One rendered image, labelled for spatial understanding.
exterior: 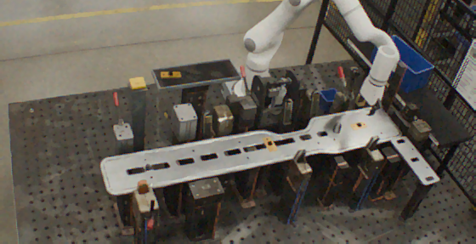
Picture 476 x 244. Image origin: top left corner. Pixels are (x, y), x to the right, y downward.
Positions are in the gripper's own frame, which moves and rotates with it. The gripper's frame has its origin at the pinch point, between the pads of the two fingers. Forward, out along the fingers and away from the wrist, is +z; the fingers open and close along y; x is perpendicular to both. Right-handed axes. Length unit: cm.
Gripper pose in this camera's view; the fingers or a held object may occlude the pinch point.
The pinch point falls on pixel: (365, 106)
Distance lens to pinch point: 233.4
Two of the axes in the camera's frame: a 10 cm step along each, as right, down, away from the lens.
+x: 9.2, -1.5, 3.7
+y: 3.7, 6.6, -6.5
